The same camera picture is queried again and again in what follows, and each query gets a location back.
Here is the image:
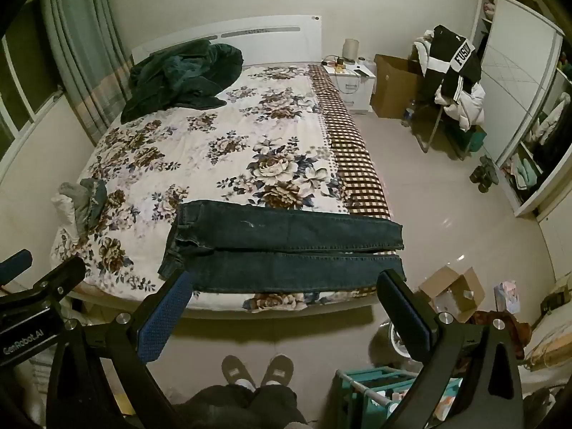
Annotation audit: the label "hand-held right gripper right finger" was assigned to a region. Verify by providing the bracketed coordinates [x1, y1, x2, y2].
[376, 269, 526, 429]

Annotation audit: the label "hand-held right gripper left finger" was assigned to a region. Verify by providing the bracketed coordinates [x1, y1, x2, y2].
[45, 270, 195, 429]

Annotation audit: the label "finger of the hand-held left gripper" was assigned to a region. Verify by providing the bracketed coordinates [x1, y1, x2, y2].
[0, 257, 87, 311]
[0, 250, 34, 284]

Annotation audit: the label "dark blue denim pants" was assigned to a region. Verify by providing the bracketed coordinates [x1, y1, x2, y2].
[157, 199, 407, 295]

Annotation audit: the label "white round basin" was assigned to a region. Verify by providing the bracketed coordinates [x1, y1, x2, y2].
[388, 319, 418, 360]

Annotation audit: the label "small open cardboard box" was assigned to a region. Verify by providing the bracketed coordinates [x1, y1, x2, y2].
[418, 266, 486, 322]

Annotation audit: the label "white cloth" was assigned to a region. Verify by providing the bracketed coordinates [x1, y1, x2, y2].
[50, 194, 79, 228]

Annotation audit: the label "grey cloth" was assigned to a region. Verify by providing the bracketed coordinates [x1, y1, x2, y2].
[60, 178, 108, 233]

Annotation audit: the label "teal rack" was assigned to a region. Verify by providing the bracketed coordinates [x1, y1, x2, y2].
[335, 366, 463, 429]

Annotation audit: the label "grey slipper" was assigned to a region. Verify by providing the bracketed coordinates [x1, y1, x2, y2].
[261, 354, 294, 387]
[222, 355, 256, 389]

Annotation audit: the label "pink packet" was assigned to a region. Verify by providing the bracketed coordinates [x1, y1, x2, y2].
[494, 281, 521, 314]

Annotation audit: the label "brown cloth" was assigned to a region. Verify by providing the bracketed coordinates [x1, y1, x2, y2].
[474, 310, 532, 360]

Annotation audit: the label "person's legs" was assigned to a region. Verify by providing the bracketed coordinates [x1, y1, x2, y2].
[172, 384, 309, 429]

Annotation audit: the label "metal chair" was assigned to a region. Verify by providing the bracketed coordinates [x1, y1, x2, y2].
[409, 45, 485, 162]

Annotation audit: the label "teal bag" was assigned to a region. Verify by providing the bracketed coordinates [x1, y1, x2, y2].
[465, 125, 487, 153]

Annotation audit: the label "window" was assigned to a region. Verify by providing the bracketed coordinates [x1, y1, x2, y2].
[0, 0, 65, 153]

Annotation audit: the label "large cardboard box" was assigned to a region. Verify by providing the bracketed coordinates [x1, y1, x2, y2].
[370, 54, 425, 119]

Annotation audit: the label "white nightstand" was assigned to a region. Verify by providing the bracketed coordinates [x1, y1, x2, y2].
[322, 63, 377, 114]

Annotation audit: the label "dark green blanket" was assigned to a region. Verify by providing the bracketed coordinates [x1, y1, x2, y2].
[120, 39, 244, 122]

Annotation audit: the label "striped curtain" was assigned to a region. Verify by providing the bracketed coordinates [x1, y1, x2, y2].
[40, 0, 135, 144]

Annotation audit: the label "black white striped jacket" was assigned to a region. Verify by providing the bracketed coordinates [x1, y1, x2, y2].
[420, 24, 482, 105]

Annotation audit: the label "white wardrobe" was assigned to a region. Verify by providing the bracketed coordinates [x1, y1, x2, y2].
[474, 0, 572, 220]

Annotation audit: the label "white bed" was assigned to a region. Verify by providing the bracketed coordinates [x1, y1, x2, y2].
[67, 14, 394, 322]

